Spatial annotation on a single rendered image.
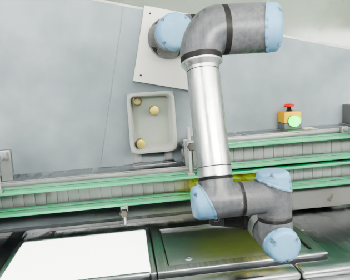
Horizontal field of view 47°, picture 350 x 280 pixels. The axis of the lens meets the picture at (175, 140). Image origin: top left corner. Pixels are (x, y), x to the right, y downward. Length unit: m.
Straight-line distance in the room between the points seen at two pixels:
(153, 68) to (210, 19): 0.65
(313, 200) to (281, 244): 0.77
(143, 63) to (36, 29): 0.41
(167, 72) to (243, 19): 0.66
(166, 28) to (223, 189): 0.65
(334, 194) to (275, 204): 0.82
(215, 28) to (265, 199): 0.38
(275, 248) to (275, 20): 0.50
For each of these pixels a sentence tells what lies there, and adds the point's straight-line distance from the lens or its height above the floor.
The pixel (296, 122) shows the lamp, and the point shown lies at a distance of 1.59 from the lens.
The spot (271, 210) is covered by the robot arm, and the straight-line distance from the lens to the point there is 0.89.
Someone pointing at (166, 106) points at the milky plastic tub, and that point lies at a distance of 1.54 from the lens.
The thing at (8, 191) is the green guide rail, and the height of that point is 0.95.
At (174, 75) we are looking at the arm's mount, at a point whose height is 0.78.
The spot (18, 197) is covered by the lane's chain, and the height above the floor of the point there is 0.88.
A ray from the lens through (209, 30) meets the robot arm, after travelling 0.91.
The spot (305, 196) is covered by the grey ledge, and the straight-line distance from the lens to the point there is 1.63.
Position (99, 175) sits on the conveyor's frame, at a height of 0.88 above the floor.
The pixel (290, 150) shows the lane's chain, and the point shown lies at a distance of 1.57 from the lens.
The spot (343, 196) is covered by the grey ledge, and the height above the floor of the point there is 0.88.
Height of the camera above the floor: 2.30
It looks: 80 degrees down
